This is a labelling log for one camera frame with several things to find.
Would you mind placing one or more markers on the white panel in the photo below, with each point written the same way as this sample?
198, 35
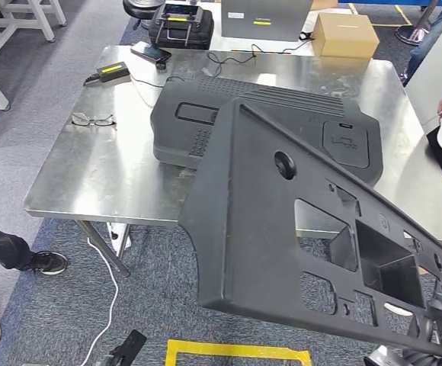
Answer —
438, 65

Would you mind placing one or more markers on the eyeglasses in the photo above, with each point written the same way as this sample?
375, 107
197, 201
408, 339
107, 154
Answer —
93, 121

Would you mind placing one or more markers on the black plastic engine cover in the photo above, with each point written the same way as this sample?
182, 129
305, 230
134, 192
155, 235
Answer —
171, 136

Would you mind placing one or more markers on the chrome round stanchion base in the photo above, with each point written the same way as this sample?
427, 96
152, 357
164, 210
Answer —
412, 34

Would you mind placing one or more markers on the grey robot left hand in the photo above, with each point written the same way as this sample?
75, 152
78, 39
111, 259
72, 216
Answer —
125, 348

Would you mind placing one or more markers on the black carrying case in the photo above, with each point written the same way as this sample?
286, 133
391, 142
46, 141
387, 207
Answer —
181, 38

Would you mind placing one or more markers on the white table frame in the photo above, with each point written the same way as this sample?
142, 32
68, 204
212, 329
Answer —
34, 10

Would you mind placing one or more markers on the black adapter with yellow label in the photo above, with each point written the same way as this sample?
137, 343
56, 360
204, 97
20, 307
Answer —
112, 70

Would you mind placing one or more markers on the white power strip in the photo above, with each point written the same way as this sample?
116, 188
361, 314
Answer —
116, 232

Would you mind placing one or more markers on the cardboard box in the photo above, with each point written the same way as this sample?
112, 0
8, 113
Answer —
342, 35

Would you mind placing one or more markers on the black smartphone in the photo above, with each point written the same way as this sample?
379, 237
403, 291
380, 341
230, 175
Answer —
150, 52

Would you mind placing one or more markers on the black plastic licence plate bracket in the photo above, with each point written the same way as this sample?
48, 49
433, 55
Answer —
243, 227

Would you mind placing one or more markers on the grey box with yellow label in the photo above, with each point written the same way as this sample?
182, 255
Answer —
243, 28

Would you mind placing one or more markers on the stainless steel workbench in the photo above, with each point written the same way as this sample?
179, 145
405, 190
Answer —
110, 172

